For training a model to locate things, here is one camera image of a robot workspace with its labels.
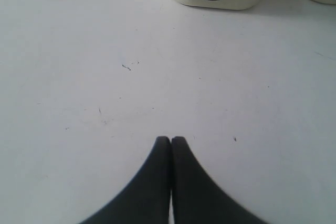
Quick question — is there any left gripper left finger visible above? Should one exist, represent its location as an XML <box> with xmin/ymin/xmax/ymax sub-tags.
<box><xmin>82</xmin><ymin>136</ymin><xmax>172</xmax><ymax>224</ymax></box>

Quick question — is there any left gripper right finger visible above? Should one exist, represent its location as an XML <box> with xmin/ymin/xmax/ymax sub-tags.
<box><xmin>171</xmin><ymin>136</ymin><xmax>265</xmax><ymax>223</ymax></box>

